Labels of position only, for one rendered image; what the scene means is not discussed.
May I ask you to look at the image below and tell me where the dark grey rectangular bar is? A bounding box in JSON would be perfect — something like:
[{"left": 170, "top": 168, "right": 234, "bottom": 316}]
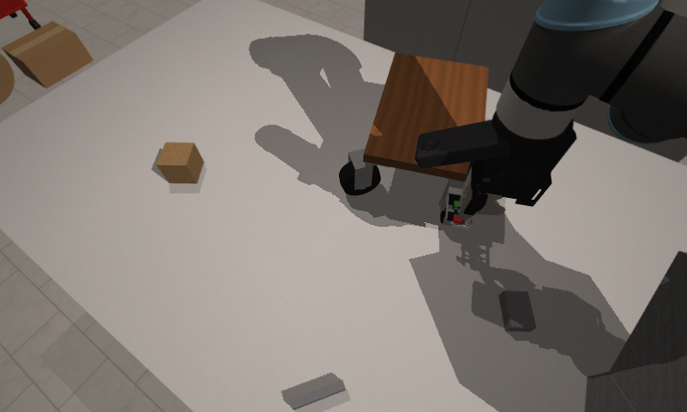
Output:
[{"left": 290, "top": 380, "right": 345, "bottom": 410}]

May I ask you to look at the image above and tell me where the brown cardboard box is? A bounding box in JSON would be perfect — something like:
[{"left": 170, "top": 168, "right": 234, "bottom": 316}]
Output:
[{"left": 156, "top": 142, "right": 204, "bottom": 183}]

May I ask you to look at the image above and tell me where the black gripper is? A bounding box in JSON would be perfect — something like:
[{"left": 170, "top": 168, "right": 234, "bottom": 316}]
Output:
[{"left": 458, "top": 111, "right": 577, "bottom": 220}]

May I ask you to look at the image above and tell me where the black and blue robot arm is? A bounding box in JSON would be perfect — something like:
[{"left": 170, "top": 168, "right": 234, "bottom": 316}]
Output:
[{"left": 415, "top": 0, "right": 687, "bottom": 168}]

